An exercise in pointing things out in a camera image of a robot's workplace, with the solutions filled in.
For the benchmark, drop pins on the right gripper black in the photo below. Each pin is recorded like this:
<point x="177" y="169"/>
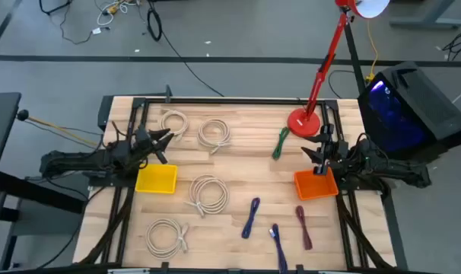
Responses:
<point x="335" y="152"/>

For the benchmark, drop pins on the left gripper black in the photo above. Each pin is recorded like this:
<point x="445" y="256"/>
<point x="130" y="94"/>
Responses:
<point x="145" y="142"/>

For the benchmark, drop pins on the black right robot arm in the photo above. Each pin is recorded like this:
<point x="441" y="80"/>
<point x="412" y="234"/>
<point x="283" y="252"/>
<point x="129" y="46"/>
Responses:
<point x="398" y="169"/>

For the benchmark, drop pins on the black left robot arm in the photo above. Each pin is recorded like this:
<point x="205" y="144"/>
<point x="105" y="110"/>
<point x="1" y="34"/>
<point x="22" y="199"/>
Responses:
<point x="74" y="161"/>

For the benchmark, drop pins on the red desk lamp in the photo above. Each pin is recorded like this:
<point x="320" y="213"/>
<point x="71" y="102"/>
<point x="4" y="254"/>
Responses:
<point x="302" y="122"/>

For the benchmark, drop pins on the orange plastic basket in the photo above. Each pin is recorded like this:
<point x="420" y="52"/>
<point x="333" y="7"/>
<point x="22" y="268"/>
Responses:
<point x="316" y="186"/>

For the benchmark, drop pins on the yellow plastic basket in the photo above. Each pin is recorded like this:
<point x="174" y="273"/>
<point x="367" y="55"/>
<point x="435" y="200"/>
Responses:
<point x="156" y="179"/>

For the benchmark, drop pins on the black computer tower blue light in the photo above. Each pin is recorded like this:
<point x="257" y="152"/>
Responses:
<point x="424" y="99"/>

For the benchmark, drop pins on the yellow rod with black knob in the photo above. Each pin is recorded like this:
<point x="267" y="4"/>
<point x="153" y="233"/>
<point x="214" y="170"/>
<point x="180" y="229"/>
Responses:
<point x="22" y="114"/>

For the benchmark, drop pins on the black side desk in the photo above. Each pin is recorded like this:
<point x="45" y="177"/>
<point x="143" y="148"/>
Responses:
<point x="0" y="129"/>

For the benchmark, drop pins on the grey table leg base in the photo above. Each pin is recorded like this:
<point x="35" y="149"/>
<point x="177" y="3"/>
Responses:
<point x="428" y="21"/>

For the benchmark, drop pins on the silver metal bracket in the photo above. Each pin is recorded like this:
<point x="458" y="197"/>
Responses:
<point x="335" y="272"/>
<point x="128" y="271"/>

